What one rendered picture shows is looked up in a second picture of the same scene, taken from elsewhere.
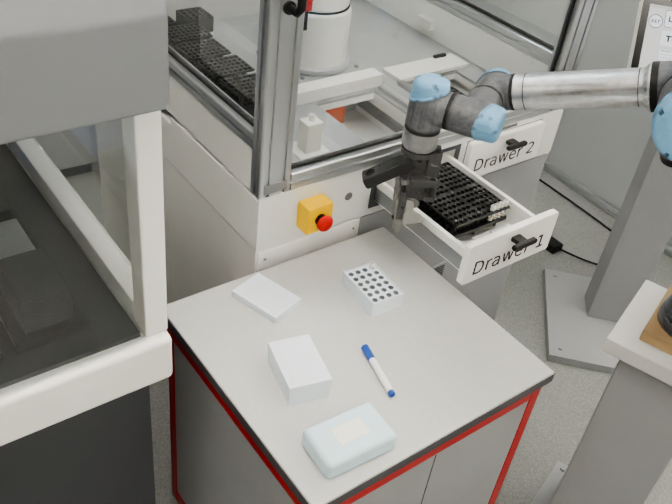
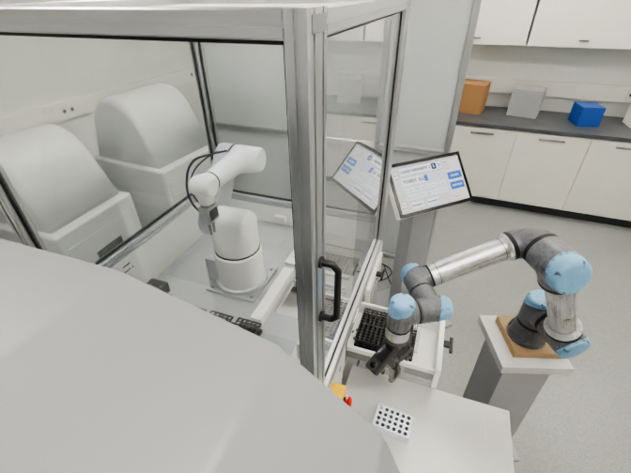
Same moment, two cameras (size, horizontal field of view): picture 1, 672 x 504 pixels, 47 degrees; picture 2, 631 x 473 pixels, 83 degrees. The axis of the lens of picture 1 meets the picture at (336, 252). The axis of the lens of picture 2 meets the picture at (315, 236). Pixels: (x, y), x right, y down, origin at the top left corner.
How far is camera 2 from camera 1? 100 cm
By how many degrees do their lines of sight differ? 23
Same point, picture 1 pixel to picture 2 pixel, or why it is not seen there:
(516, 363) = (491, 419)
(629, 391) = (511, 380)
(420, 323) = (431, 427)
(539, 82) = (449, 268)
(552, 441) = not seen: hidden behind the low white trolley
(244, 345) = not seen: outside the picture
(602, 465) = not seen: hidden behind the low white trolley
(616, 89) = (495, 257)
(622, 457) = (510, 406)
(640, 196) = (407, 253)
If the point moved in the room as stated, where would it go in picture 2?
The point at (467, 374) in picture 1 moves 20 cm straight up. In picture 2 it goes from (483, 449) to (500, 416)
